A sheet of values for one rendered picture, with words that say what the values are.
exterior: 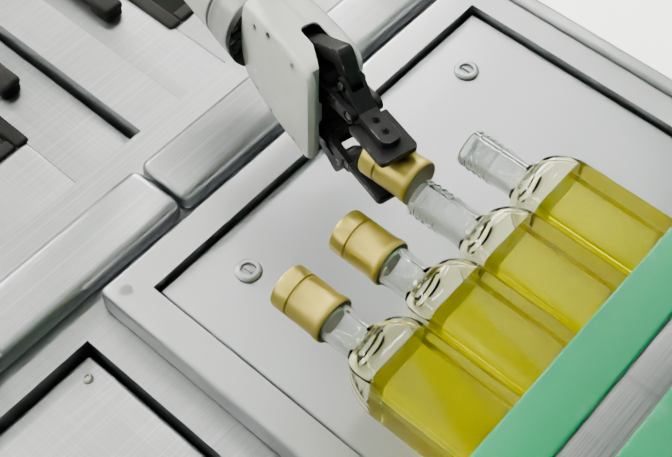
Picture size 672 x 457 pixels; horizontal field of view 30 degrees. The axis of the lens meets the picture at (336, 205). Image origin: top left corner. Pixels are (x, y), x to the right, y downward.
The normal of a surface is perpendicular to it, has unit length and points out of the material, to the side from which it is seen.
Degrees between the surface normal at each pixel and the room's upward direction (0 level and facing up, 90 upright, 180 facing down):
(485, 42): 90
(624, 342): 90
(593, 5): 90
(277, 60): 75
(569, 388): 90
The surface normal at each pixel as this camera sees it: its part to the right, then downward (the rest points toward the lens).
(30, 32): 0.00, -0.58
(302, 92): -0.83, 0.43
